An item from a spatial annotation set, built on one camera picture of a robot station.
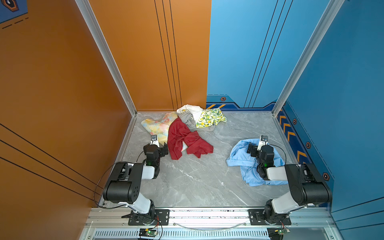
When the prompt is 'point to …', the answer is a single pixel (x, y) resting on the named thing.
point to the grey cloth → (189, 119)
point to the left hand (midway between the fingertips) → (157, 142)
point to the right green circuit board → (282, 231)
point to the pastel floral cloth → (160, 127)
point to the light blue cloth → (240, 158)
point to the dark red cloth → (179, 132)
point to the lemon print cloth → (210, 117)
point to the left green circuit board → (148, 232)
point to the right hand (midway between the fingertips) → (256, 143)
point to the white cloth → (195, 110)
